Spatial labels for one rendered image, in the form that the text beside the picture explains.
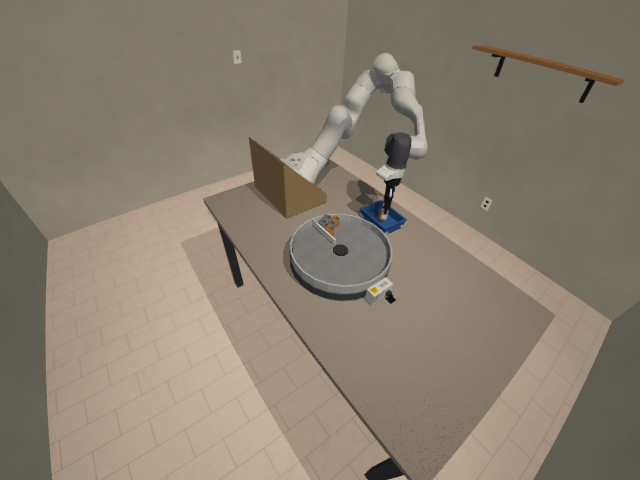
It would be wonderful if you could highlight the blue open crate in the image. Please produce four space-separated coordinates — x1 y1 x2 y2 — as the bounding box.
359 200 407 235

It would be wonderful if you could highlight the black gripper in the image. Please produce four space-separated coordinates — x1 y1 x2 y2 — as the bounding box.
381 178 401 220

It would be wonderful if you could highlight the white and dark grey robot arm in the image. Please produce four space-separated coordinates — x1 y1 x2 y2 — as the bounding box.
280 53 428 184

